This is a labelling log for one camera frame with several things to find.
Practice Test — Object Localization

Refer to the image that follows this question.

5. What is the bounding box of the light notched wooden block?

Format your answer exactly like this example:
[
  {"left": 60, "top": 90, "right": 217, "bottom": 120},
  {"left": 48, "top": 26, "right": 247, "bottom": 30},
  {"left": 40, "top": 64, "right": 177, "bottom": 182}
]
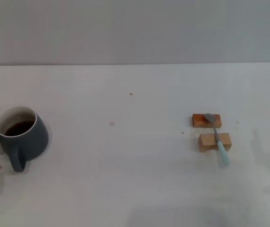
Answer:
[{"left": 198, "top": 132, "right": 233, "bottom": 153}]

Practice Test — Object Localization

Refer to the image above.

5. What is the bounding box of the dark coffee liquid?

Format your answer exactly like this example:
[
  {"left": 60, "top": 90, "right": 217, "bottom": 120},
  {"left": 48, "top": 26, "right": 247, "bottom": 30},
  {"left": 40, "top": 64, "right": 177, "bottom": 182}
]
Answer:
[{"left": 3, "top": 120, "right": 36, "bottom": 137}]

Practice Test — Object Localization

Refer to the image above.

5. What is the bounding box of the orange wooden block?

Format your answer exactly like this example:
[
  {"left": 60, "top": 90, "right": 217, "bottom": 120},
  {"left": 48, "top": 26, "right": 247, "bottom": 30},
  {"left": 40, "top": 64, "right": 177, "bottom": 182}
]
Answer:
[{"left": 192, "top": 113, "right": 222, "bottom": 129}]

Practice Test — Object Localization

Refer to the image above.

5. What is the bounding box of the grey ceramic cup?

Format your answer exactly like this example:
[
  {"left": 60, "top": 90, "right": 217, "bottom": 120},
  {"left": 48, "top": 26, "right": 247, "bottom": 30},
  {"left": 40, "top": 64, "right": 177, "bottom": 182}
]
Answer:
[{"left": 0, "top": 106, "right": 50, "bottom": 173}]

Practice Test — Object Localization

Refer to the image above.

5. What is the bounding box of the blue handled metal spoon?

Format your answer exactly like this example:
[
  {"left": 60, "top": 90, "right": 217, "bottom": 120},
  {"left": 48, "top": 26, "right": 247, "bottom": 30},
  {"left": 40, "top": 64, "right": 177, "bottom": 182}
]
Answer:
[{"left": 204, "top": 113, "right": 230, "bottom": 167}]

